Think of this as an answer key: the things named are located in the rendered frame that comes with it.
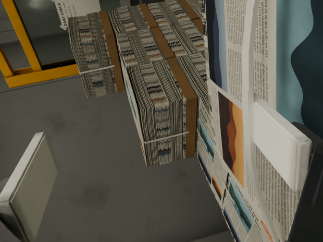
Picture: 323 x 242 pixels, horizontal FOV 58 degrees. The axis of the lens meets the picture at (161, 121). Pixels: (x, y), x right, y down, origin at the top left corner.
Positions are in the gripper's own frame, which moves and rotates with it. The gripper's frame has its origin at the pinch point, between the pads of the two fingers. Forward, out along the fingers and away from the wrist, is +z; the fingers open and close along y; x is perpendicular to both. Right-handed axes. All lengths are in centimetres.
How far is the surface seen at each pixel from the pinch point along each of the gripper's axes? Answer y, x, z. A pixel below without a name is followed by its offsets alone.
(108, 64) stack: -12, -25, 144
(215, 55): 8.9, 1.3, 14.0
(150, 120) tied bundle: 3, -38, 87
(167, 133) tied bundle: 9, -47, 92
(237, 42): 9.1, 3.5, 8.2
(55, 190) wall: -113, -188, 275
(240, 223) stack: 26, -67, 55
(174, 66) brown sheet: 18, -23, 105
